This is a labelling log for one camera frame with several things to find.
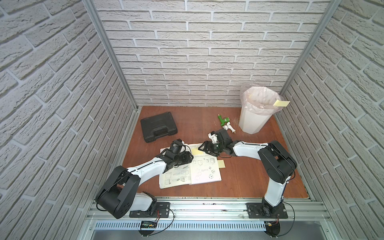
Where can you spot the left aluminium corner post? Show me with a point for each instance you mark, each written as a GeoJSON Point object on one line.
{"type": "Point", "coordinates": [92, 11]}

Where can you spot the black plastic tool case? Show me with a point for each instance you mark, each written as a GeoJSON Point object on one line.
{"type": "Point", "coordinates": [158, 126]}

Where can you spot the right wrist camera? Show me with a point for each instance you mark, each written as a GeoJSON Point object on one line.
{"type": "Point", "coordinates": [220, 137]}

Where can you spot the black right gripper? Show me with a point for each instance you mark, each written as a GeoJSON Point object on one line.
{"type": "Point", "coordinates": [206, 143]}

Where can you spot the yellow note on bin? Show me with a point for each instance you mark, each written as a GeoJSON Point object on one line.
{"type": "Point", "coordinates": [279, 103]}

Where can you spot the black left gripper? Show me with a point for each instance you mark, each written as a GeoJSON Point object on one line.
{"type": "Point", "coordinates": [182, 157]}

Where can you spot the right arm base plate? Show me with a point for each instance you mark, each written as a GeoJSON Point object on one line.
{"type": "Point", "coordinates": [266, 211]}

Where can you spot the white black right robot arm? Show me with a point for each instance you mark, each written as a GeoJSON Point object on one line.
{"type": "Point", "coordinates": [277, 161]}

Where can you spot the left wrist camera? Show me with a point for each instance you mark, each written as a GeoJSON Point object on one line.
{"type": "Point", "coordinates": [177, 146]}

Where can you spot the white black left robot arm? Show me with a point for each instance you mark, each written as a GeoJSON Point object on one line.
{"type": "Point", "coordinates": [119, 194]}

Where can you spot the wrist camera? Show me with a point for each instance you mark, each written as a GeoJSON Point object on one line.
{"type": "Point", "coordinates": [177, 146]}
{"type": "Point", "coordinates": [220, 137]}

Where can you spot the yellow sticky note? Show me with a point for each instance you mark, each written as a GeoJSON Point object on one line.
{"type": "Point", "coordinates": [197, 152]}
{"type": "Point", "coordinates": [221, 164]}

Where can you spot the aluminium corner post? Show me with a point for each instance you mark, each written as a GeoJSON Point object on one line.
{"type": "Point", "coordinates": [92, 11]}
{"type": "Point", "coordinates": [325, 19]}

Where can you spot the white trash bin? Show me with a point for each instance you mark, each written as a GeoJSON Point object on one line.
{"type": "Point", "coordinates": [254, 117]}

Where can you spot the aluminium front rail frame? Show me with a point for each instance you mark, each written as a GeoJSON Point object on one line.
{"type": "Point", "coordinates": [215, 214]}

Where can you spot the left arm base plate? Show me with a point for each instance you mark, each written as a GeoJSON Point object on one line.
{"type": "Point", "coordinates": [157, 210]}

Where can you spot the white plastic tap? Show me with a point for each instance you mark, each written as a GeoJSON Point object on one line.
{"type": "Point", "coordinates": [227, 126]}

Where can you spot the green plastic tap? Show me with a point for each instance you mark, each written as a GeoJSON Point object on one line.
{"type": "Point", "coordinates": [223, 121]}

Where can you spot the right aluminium corner post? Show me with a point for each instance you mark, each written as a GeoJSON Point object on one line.
{"type": "Point", "coordinates": [325, 19]}

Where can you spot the drawing instruction book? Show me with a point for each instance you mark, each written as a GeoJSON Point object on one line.
{"type": "Point", "coordinates": [203, 169]}

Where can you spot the small green circuit board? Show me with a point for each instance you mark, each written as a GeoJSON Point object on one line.
{"type": "Point", "coordinates": [148, 225]}

